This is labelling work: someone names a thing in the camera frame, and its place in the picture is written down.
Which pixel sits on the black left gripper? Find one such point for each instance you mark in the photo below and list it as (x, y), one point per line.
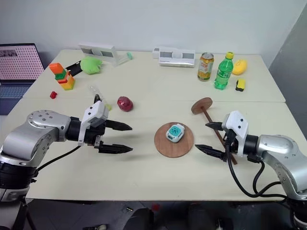
(92, 135)

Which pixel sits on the small red block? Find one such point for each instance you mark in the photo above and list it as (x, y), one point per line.
(53, 95)

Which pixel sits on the black flat phone case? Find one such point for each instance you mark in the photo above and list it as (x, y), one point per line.
(74, 68)

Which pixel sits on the yellow drink can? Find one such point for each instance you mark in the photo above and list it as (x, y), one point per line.
(205, 68)

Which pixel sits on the yellow and black sponge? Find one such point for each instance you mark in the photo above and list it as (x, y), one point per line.
(240, 85)

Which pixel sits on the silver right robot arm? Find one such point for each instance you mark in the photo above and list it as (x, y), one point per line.
(283, 153)

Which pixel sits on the green plush toy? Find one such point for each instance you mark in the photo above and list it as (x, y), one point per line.
(90, 65)

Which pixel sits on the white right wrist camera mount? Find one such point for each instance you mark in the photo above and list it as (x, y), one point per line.
(236, 123)

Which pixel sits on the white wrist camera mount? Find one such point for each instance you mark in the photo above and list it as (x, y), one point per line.
(94, 111)
(236, 123)

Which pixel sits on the green plastic soda bottle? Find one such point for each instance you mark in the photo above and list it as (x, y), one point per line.
(223, 73)

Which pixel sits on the clear holder with green cap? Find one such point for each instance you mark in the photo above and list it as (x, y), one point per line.
(122, 58)

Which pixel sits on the yellow lemon toy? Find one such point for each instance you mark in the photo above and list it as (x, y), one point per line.
(239, 67)

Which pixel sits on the wooden stand with disc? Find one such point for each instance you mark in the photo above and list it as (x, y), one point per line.
(202, 106)

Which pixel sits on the teal and white small device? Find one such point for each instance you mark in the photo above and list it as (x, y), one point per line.
(175, 133)

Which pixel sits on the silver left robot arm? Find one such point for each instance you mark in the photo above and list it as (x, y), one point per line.
(36, 134)

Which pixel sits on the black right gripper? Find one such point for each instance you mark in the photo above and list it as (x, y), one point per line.
(232, 146)

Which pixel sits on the round wooden base disc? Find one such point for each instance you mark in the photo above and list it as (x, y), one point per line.
(177, 149)

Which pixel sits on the wide white box grey panels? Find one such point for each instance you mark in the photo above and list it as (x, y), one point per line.
(176, 57)

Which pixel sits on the clear plastic tube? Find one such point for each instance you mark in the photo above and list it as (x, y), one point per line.
(96, 90)

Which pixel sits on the orange green yellow block tower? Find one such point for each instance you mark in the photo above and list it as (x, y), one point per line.
(64, 77)

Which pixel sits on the white box with grey panels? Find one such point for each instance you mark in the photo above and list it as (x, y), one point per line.
(96, 50)

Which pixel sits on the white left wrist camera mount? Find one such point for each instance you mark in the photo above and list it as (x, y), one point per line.
(94, 111)

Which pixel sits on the open laptop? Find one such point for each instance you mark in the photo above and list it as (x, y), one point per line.
(16, 62)

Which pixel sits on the red shiny apple toy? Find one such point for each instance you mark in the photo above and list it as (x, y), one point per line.
(124, 104)

